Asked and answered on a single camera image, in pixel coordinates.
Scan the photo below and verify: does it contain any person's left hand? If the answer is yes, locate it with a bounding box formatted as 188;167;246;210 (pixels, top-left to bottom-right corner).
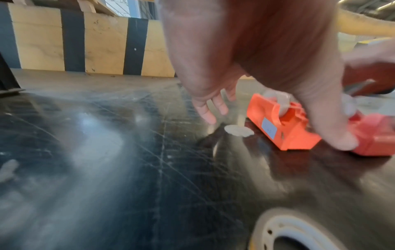
159;0;360;151

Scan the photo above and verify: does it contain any person's right hand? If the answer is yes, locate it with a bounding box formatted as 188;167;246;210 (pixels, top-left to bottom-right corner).
341;39;395;96

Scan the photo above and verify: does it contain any white tape spool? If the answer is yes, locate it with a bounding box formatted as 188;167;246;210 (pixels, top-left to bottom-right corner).
342;94;358;118
262;89;302;118

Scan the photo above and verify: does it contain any pink plastic bracket part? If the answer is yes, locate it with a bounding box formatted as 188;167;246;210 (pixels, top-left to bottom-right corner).
349;112;395;157

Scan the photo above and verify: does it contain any orange plastic bracket part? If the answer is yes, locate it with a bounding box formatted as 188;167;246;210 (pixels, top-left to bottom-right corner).
246;93;322;151

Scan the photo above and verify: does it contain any steel ball bearing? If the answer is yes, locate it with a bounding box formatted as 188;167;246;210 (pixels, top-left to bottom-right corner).
248;207;342;250

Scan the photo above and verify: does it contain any white sticker scrap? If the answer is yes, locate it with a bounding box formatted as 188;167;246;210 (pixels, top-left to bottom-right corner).
224;124;255;137

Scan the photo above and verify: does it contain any yellow black striped barrier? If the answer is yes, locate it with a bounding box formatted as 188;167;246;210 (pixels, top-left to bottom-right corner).
0;2;177;78

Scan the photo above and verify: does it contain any wooden pallet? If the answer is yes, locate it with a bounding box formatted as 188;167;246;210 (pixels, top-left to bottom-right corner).
12;0;124;18

